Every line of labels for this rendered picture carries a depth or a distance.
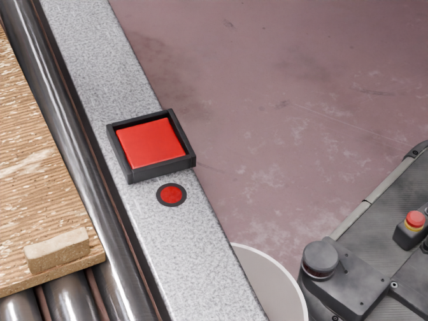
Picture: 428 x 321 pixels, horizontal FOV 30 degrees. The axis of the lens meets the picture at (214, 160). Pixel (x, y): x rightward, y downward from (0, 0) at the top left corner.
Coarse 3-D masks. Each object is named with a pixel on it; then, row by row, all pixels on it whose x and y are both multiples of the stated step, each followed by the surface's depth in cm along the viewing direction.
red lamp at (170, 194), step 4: (164, 188) 83; (168, 188) 83; (172, 188) 83; (176, 188) 83; (164, 192) 82; (168, 192) 82; (172, 192) 82; (176, 192) 82; (180, 192) 82; (160, 196) 82; (164, 196) 82; (168, 196) 82; (172, 196) 82; (176, 196) 82; (180, 196) 82; (164, 200) 82; (168, 200) 82; (172, 200) 82; (176, 200) 82
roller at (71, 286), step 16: (80, 272) 76; (48, 288) 74; (64, 288) 74; (80, 288) 74; (48, 304) 74; (64, 304) 73; (80, 304) 73; (64, 320) 72; (80, 320) 72; (96, 320) 72
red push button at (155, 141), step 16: (128, 128) 86; (144, 128) 86; (160, 128) 86; (128, 144) 85; (144, 144) 85; (160, 144) 85; (176, 144) 85; (128, 160) 83; (144, 160) 83; (160, 160) 83
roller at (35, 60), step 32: (0, 0) 102; (32, 32) 97; (32, 64) 94; (64, 96) 91; (64, 128) 87; (64, 160) 84; (96, 192) 81; (96, 224) 79; (128, 256) 77; (128, 288) 74; (128, 320) 72
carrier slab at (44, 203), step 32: (0, 32) 94; (0, 64) 91; (0, 96) 87; (32, 96) 88; (0, 128) 84; (32, 128) 84; (0, 160) 81; (32, 160) 82; (0, 192) 79; (32, 192) 79; (64, 192) 79; (0, 224) 76; (32, 224) 76; (64, 224) 76; (0, 256) 74; (96, 256) 74; (0, 288) 72
